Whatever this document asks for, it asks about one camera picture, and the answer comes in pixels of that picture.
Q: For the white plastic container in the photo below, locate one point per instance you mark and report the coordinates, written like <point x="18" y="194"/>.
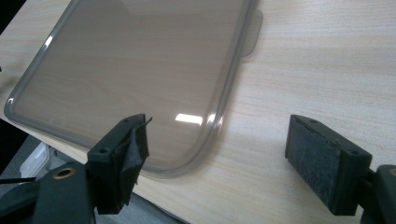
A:
<point x="36" y="161"/>

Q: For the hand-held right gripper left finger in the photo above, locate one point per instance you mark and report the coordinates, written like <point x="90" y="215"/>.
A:
<point x="120" y="168"/>

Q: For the translucent grey plastic lid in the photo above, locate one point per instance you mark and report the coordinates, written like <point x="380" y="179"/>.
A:
<point x="130" y="71"/>

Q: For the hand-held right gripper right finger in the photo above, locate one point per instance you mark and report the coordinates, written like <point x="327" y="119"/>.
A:
<point x="323" y="168"/>

